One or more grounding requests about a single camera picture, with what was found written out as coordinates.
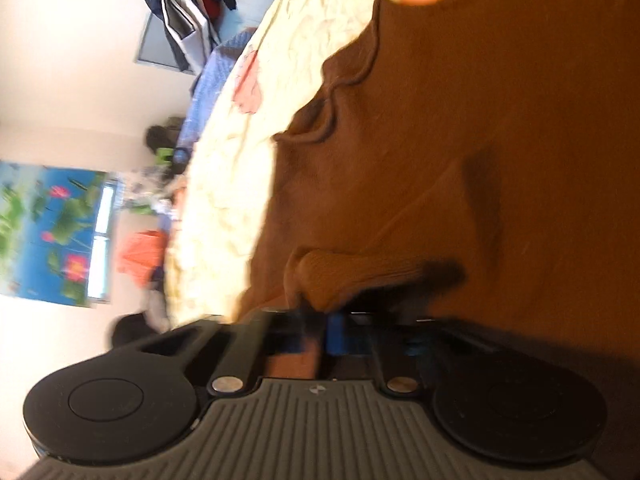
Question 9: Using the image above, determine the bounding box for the black bag with green item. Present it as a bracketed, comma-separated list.
[144, 116, 190, 174]

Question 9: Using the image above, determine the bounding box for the brown knit sweater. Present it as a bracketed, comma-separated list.
[239, 0, 639, 479]

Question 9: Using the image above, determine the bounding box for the yellow floral bed quilt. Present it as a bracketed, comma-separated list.
[165, 0, 433, 325]

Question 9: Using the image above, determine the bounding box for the lotus flower wall poster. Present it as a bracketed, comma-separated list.
[1, 160, 122, 307]

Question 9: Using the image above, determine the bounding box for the black garment heap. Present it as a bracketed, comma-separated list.
[110, 312, 160, 348]

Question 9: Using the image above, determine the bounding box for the orange plastic bag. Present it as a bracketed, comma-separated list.
[117, 230, 168, 287]

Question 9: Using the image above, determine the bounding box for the blue quilted blanket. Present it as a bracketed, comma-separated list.
[174, 27, 256, 164]

